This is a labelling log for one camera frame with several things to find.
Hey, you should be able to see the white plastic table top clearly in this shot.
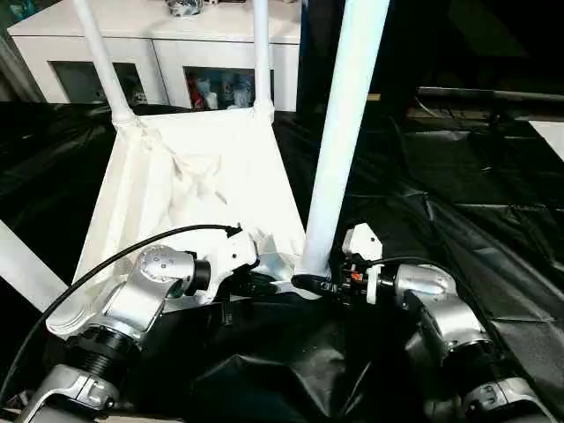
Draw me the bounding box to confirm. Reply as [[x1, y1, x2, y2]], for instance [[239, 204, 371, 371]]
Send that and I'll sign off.
[[46, 105, 336, 340]]

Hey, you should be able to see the black plastic mat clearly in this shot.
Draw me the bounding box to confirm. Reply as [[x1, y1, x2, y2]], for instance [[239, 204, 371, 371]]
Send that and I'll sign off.
[[0, 100, 564, 419]]

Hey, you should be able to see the white flat board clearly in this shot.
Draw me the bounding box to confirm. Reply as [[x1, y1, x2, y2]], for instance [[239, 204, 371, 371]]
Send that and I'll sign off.
[[526, 118, 564, 162]]

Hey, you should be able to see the black horizontal bar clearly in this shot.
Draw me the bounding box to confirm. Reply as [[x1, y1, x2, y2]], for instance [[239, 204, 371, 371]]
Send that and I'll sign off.
[[416, 86, 564, 105]]

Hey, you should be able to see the tall black cabinet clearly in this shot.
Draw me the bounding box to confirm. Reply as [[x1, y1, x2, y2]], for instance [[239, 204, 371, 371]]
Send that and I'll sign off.
[[299, 0, 419, 120]]

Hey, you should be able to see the patterned mug on cabinet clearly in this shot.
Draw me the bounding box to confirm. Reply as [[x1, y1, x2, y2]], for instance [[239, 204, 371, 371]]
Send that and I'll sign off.
[[165, 0, 204, 18]]

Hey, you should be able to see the white cabinet with glass doors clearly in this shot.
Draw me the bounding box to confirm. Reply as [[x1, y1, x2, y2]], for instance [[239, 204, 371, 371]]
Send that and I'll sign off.
[[6, 0, 303, 114]]

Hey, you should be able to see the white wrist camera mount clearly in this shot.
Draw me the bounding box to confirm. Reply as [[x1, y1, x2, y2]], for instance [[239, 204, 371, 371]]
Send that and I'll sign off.
[[193, 228, 261, 308], [341, 222, 382, 305]]

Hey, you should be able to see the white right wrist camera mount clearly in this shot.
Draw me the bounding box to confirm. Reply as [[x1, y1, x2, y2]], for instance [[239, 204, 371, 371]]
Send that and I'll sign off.
[[341, 222, 382, 305]]

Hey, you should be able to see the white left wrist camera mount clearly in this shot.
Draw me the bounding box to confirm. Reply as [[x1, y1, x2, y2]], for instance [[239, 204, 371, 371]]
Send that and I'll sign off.
[[193, 228, 261, 308]]

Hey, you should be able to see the white printed carton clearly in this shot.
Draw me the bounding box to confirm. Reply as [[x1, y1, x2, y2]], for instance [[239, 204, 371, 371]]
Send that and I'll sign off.
[[228, 74, 255, 110]]

